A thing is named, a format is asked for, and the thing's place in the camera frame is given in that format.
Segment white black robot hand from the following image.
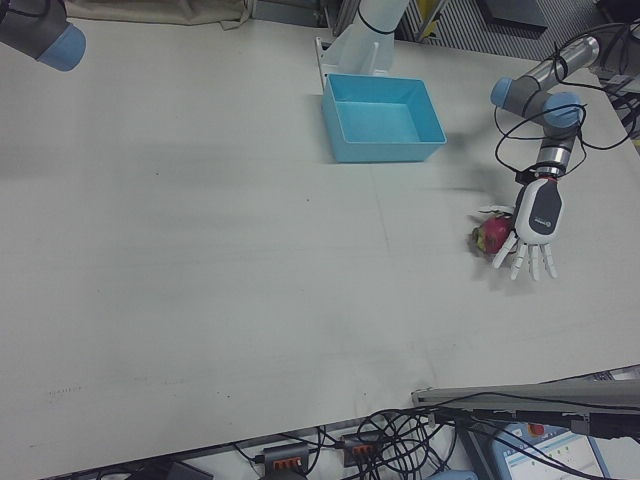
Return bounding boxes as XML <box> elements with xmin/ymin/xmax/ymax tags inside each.
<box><xmin>478</xmin><ymin>177</ymin><xmax>566</xmax><ymax>282</ymax></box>

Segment pink dragon fruit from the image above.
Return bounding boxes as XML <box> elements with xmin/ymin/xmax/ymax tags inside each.
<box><xmin>468</xmin><ymin>209</ymin><xmax>516</xmax><ymax>256</ymax></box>

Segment light blue plastic bin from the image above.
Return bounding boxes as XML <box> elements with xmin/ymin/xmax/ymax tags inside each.
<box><xmin>321</xmin><ymin>73</ymin><xmax>448</xmax><ymax>164</ymax></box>

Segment grey metal box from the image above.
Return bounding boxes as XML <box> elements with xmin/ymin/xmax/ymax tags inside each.
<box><xmin>478</xmin><ymin>0</ymin><xmax>549</xmax><ymax>29</ymax></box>

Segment teach pendant with red button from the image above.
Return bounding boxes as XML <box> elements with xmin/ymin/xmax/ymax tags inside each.
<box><xmin>492</xmin><ymin>419</ymin><xmax>640</xmax><ymax>480</ymax></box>

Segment grey usb hub orange ports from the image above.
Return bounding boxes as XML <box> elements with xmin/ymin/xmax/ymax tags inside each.
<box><xmin>341</xmin><ymin>433</ymin><xmax>386</xmax><ymax>466</ymax></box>
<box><xmin>262</xmin><ymin>442</ymin><xmax>311</xmax><ymax>474</ymax></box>

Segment beige cloth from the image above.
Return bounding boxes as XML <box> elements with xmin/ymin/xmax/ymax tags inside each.
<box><xmin>64</xmin><ymin>0</ymin><xmax>251</xmax><ymax>30</ymax></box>

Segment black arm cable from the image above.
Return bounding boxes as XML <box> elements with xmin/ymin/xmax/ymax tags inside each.
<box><xmin>493</xmin><ymin>42</ymin><xmax>640</xmax><ymax>174</ymax></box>

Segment aluminium profile post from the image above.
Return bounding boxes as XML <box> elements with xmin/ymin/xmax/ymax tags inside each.
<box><xmin>410</xmin><ymin>367</ymin><xmax>640</xmax><ymax>419</ymax></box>

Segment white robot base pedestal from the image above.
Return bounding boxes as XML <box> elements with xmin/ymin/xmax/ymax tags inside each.
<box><xmin>313</xmin><ymin>0</ymin><xmax>411</xmax><ymax>94</ymax></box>

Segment black cable tangle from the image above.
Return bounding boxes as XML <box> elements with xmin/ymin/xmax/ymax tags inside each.
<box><xmin>232</xmin><ymin>404</ymin><xmax>481</xmax><ymax>480</ymax></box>

